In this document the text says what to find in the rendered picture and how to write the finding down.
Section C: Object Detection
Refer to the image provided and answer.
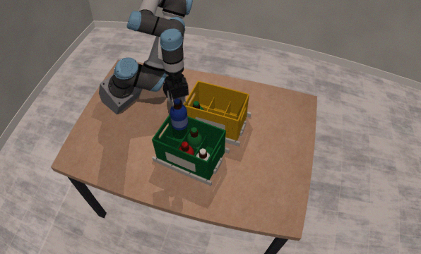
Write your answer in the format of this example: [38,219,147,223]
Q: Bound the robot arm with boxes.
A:
[108,0,193,98]

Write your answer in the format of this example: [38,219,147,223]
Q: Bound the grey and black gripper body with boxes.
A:
[165,67,189,100]

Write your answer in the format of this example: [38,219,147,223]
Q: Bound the yellow divided crate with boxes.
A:
[186,83,249,140]

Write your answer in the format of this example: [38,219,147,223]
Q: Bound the green plastic crate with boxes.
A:
[155,116,226,180]

